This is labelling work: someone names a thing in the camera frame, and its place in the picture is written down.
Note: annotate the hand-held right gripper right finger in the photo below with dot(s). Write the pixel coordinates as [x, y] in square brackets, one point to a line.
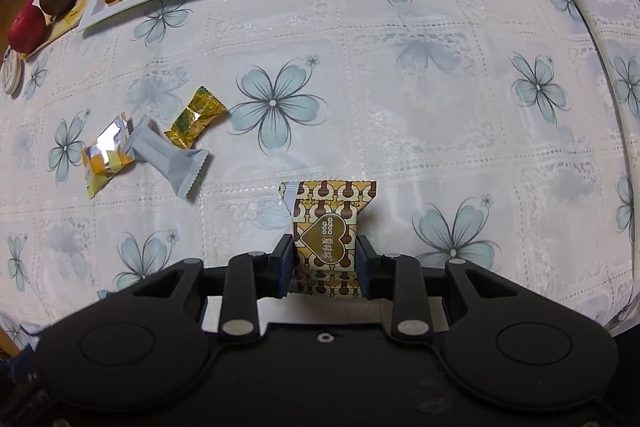
[363, 267]

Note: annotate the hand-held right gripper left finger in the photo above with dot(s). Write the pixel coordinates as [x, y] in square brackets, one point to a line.
[285, 264]

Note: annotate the brown gold patterned snack packet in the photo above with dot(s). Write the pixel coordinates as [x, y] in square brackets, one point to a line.
[325, 212]

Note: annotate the white floral tablecloth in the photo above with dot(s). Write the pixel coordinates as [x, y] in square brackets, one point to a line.
[400, 132]

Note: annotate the plain grey snack packet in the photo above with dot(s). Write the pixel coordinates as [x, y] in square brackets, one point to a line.
[170, 159]

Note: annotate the small gold candy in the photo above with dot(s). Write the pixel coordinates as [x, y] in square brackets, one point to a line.
[192, 119]

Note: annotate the yellow silver snack packet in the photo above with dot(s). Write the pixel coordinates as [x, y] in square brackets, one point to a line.
[102, 162]

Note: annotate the white fruit tray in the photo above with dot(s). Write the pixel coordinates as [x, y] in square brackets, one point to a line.
[67, 25]

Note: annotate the small white round container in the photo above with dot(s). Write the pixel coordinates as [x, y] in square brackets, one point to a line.
[10, 74]

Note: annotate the red apple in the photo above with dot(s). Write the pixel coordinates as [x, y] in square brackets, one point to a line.
[27, 29]

